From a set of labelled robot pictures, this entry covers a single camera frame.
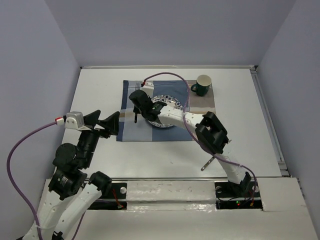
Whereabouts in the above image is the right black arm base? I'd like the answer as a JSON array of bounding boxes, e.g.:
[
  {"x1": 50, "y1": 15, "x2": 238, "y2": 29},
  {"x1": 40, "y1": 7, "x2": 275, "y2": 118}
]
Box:
[{"x1": 214, "y1": 181, "x2": 263, "y2": 210}]

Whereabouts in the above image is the blue floral ceramic plate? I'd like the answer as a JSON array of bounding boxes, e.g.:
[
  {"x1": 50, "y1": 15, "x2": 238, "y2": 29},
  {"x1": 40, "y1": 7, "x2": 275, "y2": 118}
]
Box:
[{"x1": 147, "y1": 94, "x2": 183, "y2": 129}]

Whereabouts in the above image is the blue beige plaid cloth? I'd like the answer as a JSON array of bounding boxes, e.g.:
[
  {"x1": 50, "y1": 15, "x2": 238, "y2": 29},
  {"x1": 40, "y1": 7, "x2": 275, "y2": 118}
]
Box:
[{"x1": 116, "y1": 80, "x2": 216, "y2": 142}]

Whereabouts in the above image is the silver table knife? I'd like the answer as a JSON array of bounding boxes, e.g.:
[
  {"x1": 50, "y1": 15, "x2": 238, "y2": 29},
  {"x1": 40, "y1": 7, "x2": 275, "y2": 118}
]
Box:
[{"x1": 200, "y1": 139, "x2": 232, "y2": 172}]

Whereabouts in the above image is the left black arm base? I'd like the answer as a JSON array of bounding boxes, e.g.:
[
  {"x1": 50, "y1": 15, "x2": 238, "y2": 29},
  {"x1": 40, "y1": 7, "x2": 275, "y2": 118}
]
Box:
[{"x1": 90, "y1": 181, "x2": 128, "y2": 211}]

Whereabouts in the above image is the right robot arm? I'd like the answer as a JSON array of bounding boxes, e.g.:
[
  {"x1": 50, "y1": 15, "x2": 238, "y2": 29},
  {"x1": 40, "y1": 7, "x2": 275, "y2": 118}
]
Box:
[{"x1": 129, "y1": 90, "x2": 252, "y2": 197}]

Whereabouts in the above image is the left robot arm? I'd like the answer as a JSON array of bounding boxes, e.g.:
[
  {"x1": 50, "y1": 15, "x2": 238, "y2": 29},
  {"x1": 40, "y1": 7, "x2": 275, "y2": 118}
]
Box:
[{"x1": 22, "y1": 110, "x2": 120, "y2": 240}]

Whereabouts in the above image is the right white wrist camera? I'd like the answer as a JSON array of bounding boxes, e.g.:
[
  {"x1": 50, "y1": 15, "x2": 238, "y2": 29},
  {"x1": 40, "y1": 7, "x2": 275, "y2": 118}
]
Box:
[{"x1": 140, "y1": 81, "x2": 155, "y2": 96}]

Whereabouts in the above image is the dark teal cup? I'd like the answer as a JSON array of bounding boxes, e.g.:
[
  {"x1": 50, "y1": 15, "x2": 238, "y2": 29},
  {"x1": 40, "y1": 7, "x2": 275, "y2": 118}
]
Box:
[{"x1": 190, "y1": 74, "x2": 212, "y2": 97}]

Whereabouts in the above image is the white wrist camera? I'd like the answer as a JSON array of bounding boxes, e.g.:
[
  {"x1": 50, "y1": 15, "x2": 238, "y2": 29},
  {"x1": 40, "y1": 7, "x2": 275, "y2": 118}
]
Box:
[
  {"x1": 140, "y1": 81, "x2": 155, "y2": 96},
  {"x1": 55, "y1": 111, "x2": 91, "y2": 131}
]

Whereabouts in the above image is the silver fork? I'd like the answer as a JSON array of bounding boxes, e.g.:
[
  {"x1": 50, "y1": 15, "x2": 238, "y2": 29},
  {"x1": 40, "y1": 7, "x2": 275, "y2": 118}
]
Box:
[{"x1": 133, "y1": 106, "x2": 140, "y2": 124}]

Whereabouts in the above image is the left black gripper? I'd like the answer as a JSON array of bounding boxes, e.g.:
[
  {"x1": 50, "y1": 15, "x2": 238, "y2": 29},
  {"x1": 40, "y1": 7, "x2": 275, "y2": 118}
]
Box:
[{"x1": 79, "y1": 108, "x2": 121, "y2": 167}]

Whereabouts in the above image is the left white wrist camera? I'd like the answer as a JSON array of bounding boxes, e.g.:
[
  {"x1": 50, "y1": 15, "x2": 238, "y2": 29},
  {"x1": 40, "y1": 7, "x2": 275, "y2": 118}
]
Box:
[{"x1": 55, "y1": 111, "x2": 91, "y2": 131}]

